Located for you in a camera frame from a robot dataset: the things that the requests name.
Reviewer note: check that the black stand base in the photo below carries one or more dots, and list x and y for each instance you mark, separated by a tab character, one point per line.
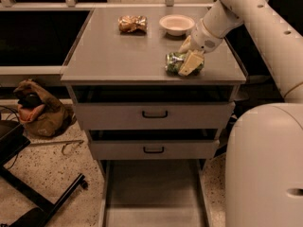
12	141

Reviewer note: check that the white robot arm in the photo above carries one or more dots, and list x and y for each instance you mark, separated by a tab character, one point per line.
264	157

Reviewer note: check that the bottom drawer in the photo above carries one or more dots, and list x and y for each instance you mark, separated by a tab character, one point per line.
153	193

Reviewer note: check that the drawer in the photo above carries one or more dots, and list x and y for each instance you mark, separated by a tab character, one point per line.
95	112
153	144
153	193

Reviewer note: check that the crushed green can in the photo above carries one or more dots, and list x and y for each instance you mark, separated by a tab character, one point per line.
174	60

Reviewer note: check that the middle drawer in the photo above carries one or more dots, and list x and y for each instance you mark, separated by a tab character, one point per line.
153	144

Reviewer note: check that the top drawer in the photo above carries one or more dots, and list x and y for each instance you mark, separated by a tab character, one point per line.
95	112

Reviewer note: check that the white bowl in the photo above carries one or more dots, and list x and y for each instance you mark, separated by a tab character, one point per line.
176	25

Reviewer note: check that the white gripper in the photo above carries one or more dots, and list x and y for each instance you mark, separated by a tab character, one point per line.
202	40

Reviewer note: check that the brown bag on floor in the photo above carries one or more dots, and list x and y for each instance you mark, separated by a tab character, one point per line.
41	113

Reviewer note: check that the grey drawer cabinet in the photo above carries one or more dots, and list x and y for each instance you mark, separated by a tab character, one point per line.
134	63

